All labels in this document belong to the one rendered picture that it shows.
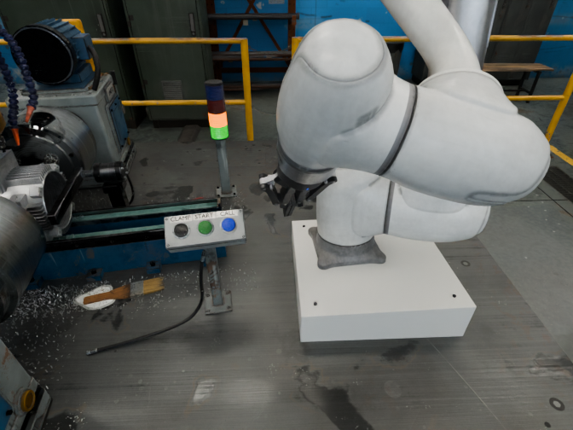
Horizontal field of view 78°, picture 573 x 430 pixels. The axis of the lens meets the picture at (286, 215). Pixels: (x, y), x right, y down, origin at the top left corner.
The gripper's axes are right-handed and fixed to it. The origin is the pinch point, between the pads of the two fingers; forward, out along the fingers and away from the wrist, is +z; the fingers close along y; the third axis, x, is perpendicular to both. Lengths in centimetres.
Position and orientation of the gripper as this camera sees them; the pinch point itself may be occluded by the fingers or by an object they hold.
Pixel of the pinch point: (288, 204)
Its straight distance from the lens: 69.3
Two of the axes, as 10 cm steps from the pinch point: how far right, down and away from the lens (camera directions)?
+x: 1.5, 9.5, -2.7
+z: -1.2, 2.9, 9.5
